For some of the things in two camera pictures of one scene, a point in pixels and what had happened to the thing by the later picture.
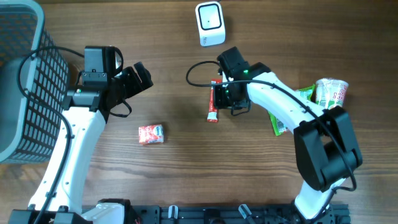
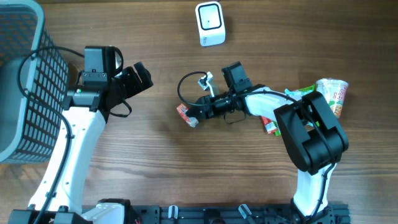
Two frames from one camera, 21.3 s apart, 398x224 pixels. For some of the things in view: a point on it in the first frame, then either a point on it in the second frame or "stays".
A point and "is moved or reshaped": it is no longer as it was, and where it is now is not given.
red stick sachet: x=212 y=112 is moved or reshaped
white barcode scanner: x=210 y=22 stays
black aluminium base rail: x=286 y=214 stays
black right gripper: x=221 y=102 to x=204 y=114
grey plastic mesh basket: x=34 y=81 stays
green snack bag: x=308 y=93 stays
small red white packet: x=153 y=134 to x=182 y=109
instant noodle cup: x=330 y=93 stays
